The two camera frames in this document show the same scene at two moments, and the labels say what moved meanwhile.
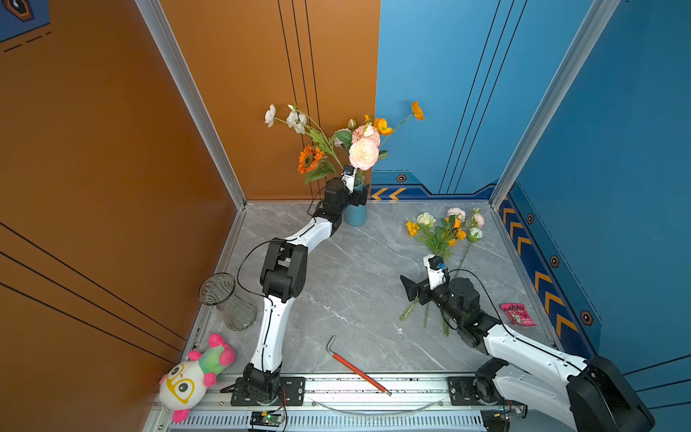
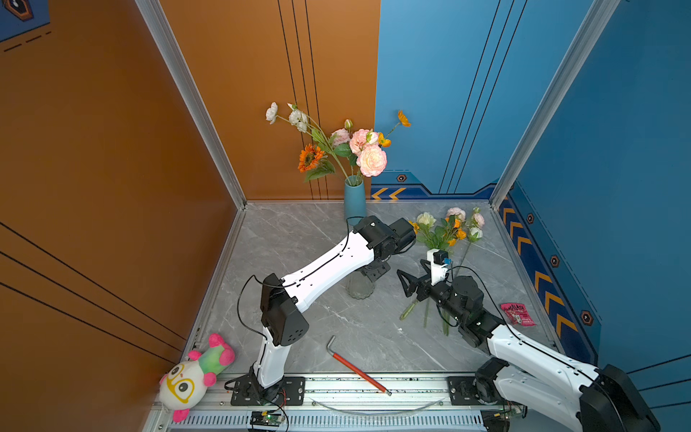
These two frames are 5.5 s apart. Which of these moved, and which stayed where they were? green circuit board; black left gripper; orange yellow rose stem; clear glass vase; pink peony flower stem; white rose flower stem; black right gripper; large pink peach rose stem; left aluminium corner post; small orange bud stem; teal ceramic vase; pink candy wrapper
Moved: black left gripper; pink peony flower stem; large pink peach rose stem; clear glass vase
Stayed: pink candy wrapper; teal ceramic vase; small orange bud stem; orange yellow rose stem; left aluminium corner post; white rose flower stem; green circuit board; black right gripper
